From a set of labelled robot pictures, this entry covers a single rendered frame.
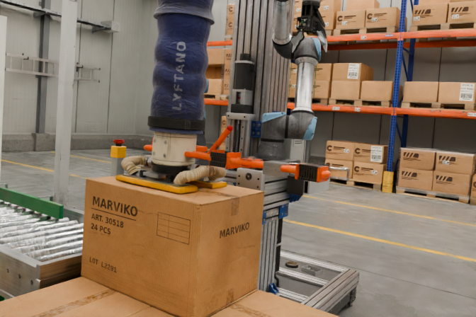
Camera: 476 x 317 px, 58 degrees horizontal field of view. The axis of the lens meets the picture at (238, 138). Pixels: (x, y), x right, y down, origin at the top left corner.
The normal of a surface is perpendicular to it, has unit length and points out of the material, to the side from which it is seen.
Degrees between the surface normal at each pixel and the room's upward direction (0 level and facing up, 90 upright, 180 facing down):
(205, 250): 90
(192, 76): 69
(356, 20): 90
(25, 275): 90
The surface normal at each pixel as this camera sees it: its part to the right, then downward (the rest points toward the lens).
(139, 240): -0.56, 0.00
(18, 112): 0.83, 0.09
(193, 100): 0.67, -0.18
